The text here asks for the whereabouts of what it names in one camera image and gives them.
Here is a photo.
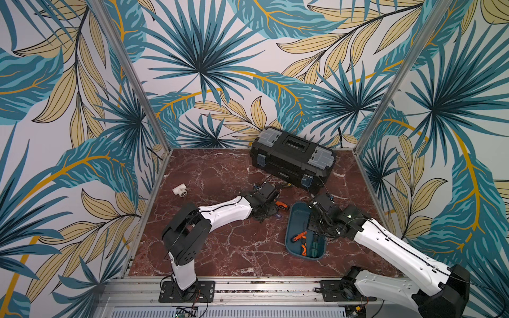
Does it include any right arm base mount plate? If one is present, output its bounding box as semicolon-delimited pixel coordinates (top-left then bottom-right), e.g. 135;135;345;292
314;280;377;302

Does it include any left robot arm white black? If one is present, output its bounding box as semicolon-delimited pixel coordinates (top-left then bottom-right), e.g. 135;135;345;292
162;182;279;298

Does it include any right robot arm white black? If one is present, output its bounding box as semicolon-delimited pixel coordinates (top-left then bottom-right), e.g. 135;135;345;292
308;194;470;317

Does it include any teal plastic storage tray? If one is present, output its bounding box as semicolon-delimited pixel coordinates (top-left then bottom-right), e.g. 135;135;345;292
285;202;326;261

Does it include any orange black small screwdriver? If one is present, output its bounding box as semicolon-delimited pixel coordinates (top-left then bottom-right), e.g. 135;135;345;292
290;231;308;243

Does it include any orange handle long screwdriver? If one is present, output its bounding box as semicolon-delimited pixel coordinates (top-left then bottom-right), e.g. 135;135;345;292
300;223;308;257

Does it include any white pipe tee fitting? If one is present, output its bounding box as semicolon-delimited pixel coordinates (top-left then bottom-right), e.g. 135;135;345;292
172;184;188;197

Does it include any black plastic toolbox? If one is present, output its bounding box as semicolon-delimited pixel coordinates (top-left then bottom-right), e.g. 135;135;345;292
250;127;335;195

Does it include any aluminium front rail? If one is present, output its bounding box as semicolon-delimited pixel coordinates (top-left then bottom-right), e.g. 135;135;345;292
95;276;402;307

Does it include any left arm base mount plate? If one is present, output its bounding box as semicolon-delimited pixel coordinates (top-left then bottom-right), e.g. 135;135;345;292
159;280;216;303

